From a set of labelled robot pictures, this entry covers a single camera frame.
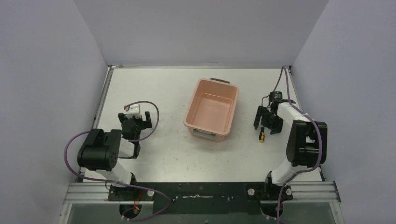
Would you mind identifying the yellow black screwdriver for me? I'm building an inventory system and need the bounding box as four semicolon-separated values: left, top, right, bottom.
259;127;265;143

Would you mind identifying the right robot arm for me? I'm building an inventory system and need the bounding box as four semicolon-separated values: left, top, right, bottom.
254;91;327;201

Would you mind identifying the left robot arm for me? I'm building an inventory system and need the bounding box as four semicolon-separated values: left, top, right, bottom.
77;112;152;201

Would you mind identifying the pink plastic bin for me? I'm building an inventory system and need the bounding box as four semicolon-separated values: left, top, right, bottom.
183;78;239;142

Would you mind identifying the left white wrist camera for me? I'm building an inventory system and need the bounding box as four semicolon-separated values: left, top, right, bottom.
124;104;141;118

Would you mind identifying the aluminium frame rail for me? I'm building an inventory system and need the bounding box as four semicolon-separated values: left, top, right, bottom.
64;182;341;204

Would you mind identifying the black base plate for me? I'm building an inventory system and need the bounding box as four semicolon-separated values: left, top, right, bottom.
107;180;293;217

